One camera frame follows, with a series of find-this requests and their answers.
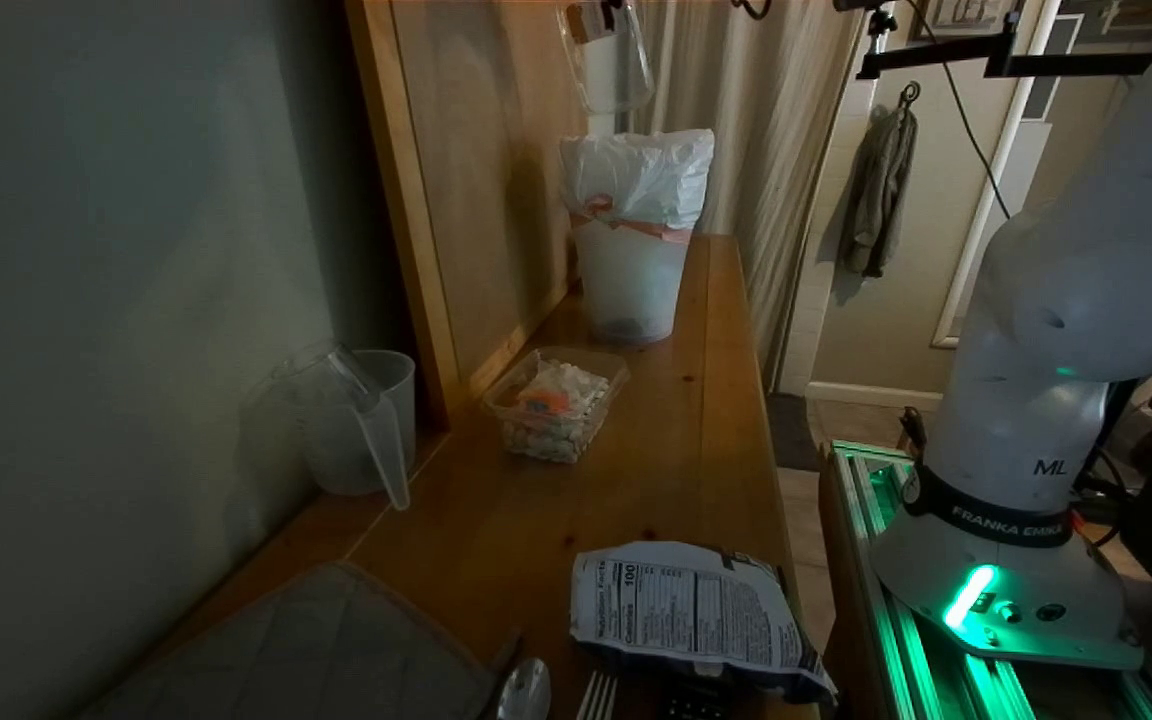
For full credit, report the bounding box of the grey fabric mat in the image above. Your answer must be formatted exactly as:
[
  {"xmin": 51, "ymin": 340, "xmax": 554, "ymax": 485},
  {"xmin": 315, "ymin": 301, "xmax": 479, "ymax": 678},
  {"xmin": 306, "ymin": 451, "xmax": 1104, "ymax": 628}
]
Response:
[{"xmin": 75, "ymin": 562, "xmax": 502, "ymax": 720}]

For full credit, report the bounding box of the beige curtain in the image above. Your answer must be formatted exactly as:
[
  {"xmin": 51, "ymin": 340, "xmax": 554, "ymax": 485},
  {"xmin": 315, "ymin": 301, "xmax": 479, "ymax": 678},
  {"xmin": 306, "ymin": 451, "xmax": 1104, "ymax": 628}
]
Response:
[{"xmin": 628, "ymin": 0, "xmax": 868, "ymax": 397}]

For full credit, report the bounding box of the metal fork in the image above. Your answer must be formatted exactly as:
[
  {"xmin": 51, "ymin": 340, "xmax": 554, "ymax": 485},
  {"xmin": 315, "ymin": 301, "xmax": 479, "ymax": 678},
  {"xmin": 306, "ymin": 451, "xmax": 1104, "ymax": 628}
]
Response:
[{"xmin": 572, "ymin": 669, "xmax": 623, "ymax": 720}]

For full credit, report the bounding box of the green-lit aluminium robot stand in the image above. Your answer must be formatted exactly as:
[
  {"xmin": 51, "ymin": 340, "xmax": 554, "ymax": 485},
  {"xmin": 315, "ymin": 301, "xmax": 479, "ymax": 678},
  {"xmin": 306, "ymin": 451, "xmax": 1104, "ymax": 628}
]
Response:
[{"xmin": 818, "ymin": 437, "xmax": 1152, "ymax": 720}]

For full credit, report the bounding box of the metal spoon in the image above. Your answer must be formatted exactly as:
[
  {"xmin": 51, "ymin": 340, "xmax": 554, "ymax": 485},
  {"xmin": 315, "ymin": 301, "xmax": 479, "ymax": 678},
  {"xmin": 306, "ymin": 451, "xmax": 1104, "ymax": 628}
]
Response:
[{"xmin": 487, "ymin": 650, "xmax": 554, "ymax": 720}]

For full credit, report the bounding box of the wooden board panel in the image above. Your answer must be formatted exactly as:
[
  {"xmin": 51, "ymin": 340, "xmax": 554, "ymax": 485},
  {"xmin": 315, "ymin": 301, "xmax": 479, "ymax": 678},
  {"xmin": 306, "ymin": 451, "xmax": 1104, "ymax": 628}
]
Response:
[{"xmin": 339, "ymin": 0, "xmax": 592, "ymax": 430}]

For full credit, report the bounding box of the clear plastic measuring jug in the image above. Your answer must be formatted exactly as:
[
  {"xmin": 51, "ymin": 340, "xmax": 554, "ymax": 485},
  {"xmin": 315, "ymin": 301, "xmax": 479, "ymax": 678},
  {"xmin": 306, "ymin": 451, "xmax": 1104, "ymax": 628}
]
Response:
[{"xmin": 283, "ymin": 342, "xmax": 420, "ymax": 514}]

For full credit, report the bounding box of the clear plastic food container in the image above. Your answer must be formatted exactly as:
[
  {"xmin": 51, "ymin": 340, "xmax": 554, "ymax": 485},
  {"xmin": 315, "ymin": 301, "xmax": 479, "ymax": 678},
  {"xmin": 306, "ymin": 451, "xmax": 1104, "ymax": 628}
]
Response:
[{"xmin": 483, "ymin": 340, "xmax": 628, "ymax": 468}]

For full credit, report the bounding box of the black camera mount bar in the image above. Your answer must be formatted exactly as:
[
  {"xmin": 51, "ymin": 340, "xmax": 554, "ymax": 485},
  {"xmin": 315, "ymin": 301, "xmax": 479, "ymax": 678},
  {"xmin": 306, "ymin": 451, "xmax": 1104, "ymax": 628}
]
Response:
[{"xmin": 851, "ymin": 0, "xmax": 1088, "ymax": 82}]

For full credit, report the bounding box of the hanging grey cloth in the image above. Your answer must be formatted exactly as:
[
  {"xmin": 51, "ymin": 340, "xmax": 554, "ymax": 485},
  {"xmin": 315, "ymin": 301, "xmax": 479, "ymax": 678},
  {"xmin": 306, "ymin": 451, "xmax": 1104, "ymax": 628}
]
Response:
[{"xmin": 830, "ymin": 80, "xmax": 922, "ymax": 307}]

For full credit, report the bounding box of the crumpled printed paper packet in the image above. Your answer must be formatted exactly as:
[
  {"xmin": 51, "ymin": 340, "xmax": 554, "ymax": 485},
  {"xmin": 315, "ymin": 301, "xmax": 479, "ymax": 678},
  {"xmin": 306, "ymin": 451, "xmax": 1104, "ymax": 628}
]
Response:
[{"xmin": 563, "ymin": 536, "xmax": 839, "ymax": 708}]

